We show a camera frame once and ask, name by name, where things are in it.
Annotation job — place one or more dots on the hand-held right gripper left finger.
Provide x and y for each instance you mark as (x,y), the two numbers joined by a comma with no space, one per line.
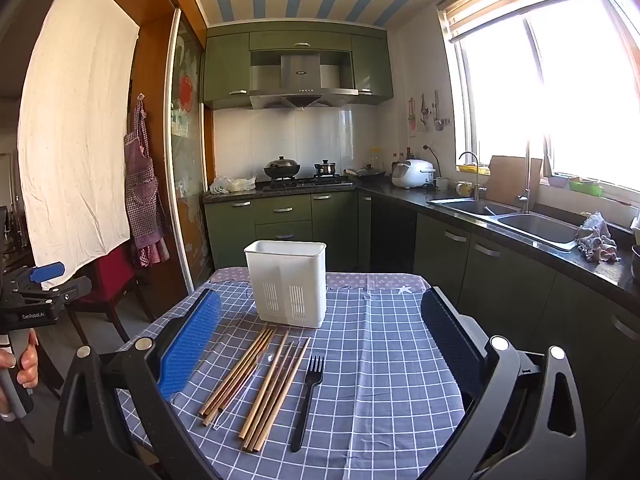
(190,345)

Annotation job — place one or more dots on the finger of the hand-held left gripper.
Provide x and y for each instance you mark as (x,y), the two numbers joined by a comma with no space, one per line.
(70,291)
(47,272)

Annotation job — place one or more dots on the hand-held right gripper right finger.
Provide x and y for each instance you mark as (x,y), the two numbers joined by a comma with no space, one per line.
(452,340)

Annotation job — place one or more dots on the pile of wooden chopsticks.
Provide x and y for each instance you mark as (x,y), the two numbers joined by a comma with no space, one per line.
(265,385)

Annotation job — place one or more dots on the person's left hand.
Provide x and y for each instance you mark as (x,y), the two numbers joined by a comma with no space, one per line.
(30,360)

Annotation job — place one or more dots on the red chair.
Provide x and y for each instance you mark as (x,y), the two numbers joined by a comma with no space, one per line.
(112,275)

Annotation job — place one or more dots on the clear plastic spoon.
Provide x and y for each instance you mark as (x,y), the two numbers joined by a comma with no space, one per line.
(261,358)

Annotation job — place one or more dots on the blue checked tablecloth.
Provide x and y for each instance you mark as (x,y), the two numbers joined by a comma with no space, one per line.
(380,360)

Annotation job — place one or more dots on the green sink base cabinets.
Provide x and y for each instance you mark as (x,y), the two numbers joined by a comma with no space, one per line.
(500,280)

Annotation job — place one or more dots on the purple patterned tablecloth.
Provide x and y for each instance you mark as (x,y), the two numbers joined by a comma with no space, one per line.
(370,280)

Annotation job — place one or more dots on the dark under-counter appliance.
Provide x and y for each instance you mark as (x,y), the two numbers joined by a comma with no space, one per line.
(392,235)

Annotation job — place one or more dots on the purple checked apron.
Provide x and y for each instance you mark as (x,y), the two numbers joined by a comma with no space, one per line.
(142,190)

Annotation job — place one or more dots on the black plastic fork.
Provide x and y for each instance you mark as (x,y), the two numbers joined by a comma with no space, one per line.
(306,400)

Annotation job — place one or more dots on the white hanging cloth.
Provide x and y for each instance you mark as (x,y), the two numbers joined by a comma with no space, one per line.
(80,135)

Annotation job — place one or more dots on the double steel sink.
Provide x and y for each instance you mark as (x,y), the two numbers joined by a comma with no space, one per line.
(540,227)

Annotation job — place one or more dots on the black stone countertop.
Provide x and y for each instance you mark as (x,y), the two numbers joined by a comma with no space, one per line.
(415,199)

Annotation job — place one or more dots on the green base cabinets with drawers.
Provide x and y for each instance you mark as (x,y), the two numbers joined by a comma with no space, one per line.
(282,230)

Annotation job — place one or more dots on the yellow patterned mug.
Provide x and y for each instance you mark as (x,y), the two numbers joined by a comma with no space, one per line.
(464,189)

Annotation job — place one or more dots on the white enamel mug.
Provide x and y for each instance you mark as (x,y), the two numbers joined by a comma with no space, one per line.
(441,184)

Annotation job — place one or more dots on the small steel faucet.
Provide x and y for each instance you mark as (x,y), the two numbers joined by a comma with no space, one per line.
(480,185)

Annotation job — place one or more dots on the white plastic bag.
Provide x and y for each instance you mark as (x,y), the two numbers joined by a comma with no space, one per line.
(230,185)

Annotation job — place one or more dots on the wooden cutting board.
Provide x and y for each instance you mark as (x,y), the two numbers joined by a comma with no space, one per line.
(507,180)

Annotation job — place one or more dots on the white rice cooker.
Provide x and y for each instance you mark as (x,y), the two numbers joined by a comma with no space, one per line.
(412,174)

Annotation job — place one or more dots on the yellow tray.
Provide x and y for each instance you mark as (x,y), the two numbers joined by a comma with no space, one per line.
(472,168)

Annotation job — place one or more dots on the grey dishcloth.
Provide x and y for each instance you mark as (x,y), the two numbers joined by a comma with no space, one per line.
(595,237)

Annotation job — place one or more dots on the tall steel faucet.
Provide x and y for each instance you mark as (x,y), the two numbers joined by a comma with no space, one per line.
(525,180)

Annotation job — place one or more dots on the sliding glass door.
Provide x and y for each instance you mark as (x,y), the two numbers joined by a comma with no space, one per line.
(187,160)

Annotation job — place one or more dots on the pan with glass lid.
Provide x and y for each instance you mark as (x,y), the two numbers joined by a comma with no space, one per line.
(367,171)

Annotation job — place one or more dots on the yellow oil bottle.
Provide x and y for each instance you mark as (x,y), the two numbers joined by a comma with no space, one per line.
(374,156)

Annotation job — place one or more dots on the black wok with lid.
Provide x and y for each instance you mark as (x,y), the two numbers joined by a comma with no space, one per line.
(282,167)

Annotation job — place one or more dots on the green plastic container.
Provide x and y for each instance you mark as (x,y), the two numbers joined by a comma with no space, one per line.
(586,187)

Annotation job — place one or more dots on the black gas stove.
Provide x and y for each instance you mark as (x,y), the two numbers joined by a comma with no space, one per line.
(310,181)

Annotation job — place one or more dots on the hanging metal ladle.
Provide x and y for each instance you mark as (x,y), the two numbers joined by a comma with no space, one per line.
(438,120)

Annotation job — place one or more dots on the hanging red green holder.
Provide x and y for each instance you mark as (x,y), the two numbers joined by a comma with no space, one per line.
(412,117)

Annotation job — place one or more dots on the hanging metal spatula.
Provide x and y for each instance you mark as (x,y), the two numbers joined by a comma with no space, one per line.
(424,112)

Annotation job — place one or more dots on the kitchen window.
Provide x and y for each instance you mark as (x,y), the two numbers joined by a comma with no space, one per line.
(575,100)

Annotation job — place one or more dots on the steel range hood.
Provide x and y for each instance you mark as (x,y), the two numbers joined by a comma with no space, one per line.
(300,80)

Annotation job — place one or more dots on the roller blind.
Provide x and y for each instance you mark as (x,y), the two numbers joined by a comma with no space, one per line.
(500,5)

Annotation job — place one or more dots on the green wall cabinets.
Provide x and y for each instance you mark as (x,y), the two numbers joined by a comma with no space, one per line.
(227,65)

